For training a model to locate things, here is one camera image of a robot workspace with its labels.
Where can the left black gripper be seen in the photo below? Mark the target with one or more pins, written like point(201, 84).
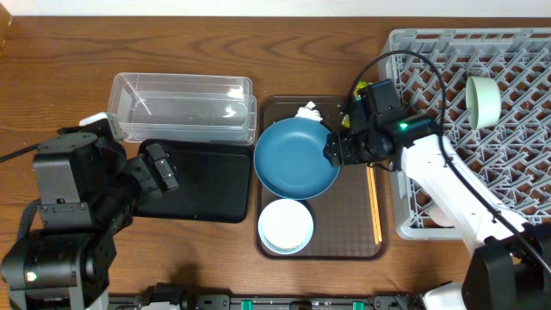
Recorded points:
point(151, 187)

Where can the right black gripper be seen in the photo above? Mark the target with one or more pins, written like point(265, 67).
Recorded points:
point(341, 144)

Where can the dark blue plate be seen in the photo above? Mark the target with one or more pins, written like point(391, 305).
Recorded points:
point(289, 159)

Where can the mint green bowl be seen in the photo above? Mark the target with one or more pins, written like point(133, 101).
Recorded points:
point(483, 101)

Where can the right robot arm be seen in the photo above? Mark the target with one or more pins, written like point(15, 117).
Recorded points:
point(510, 258)

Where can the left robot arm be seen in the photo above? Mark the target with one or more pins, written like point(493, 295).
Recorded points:
point(89, 191)

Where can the grey dishwasher rack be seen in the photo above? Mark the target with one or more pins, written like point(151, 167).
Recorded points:
point(430, 67)

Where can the green orange snack wrapper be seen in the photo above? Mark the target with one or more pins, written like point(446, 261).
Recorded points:
point(361, 84)

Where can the black rectangular tray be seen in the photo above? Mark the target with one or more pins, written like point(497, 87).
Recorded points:
point(213, 182)

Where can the clear plastic bin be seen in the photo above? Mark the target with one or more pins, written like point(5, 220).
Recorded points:
point(184, 107)

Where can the crumpled white tissue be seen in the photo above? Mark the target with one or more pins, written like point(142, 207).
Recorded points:
point(309, 111)

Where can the left wooden chopstick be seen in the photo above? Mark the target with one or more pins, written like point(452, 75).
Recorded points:
point(373, 203)

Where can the wooden chopstick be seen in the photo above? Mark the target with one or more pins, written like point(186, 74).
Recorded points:
point(379, 219)
point(373, 203)

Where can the brown serving tray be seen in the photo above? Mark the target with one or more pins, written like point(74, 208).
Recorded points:
point(343, 228)

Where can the right wooden chopstick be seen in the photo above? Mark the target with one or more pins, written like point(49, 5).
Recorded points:
point(379, 219)

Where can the white bowl light blue rim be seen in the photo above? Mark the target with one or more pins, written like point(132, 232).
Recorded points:
point(285, 226)

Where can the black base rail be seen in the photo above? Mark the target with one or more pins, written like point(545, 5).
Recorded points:
point(172, 296)

